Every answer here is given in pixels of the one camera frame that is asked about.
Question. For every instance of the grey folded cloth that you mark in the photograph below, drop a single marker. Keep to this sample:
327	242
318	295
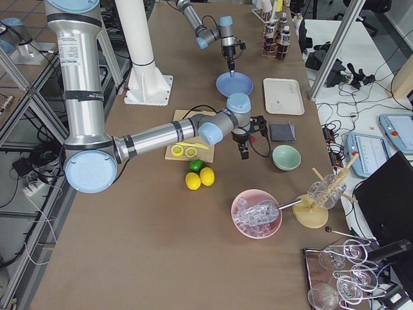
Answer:
282	132

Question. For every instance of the yellow lemon upper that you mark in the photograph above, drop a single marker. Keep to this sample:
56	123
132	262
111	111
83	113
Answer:
207	176

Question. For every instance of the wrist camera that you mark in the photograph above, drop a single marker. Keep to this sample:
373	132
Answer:
258	124
241	44

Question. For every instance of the blue teach pendant far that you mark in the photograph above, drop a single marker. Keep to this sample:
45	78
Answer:
398	128

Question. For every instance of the blue plastic plate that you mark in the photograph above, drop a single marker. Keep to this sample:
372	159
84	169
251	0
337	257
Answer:
227	84

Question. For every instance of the tea bottle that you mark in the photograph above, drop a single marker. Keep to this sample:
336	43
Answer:
284	41
282	20
269	38

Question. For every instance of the steel ice scoop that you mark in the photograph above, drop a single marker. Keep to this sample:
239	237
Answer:
274	208

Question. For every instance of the green lime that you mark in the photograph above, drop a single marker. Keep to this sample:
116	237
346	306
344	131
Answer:
196	165

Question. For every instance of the lemon half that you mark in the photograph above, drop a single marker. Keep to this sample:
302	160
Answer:
177	150
190	152

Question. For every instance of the wooden mug tree stand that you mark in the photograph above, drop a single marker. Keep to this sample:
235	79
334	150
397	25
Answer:
308	213

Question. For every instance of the yellow plastic knife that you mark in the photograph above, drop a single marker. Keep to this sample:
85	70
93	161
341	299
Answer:
195	145

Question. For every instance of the cream rabbit tray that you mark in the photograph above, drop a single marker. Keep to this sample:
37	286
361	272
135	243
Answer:
283	96

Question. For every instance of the wire glass rack tray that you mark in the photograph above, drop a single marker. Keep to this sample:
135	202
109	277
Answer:
355	272

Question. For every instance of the tea bottle back left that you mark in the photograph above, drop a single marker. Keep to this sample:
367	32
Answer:
284	41

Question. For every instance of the aluminium frame post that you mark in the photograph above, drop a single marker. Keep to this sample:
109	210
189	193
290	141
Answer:
348	20

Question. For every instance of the pink bowl of ice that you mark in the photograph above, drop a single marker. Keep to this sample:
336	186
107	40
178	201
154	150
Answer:
253	217

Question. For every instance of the glass mug on stand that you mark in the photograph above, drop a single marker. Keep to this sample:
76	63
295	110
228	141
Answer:
326	193

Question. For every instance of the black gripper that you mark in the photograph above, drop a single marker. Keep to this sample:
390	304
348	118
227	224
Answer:
240	137
228	51

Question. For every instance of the blue teach pendant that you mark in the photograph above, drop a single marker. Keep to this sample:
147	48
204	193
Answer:
373	151
398	128

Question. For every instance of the green bowl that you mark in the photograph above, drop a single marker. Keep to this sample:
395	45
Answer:
286	157

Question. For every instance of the copper wire bottle rack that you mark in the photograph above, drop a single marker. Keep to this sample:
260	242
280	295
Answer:
276	40

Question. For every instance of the blue teach pendant near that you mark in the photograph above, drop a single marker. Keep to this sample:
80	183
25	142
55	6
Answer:
373	151

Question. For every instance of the lemon half upper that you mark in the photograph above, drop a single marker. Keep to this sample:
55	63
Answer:
190	152

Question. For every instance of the yellow lemon lower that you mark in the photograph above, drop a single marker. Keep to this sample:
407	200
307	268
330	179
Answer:
192	181

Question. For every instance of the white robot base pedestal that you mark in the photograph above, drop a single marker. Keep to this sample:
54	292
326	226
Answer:
146	84

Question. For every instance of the yellow lemon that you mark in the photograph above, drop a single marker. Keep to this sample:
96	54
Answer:
192	181
207	176

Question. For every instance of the tea bottle back right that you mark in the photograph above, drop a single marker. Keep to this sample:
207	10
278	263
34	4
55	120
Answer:
282	20

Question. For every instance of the tea bottle front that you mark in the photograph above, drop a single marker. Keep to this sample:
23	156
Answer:
269	38

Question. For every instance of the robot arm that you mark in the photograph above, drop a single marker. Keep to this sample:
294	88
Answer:
92	156
223	32

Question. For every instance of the black laptop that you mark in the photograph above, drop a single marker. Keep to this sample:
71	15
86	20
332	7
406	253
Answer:
385	199

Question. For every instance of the lemon half lower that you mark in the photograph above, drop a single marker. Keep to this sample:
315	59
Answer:
177	150

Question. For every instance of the wooden cutting board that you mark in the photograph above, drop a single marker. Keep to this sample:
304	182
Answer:
207	155

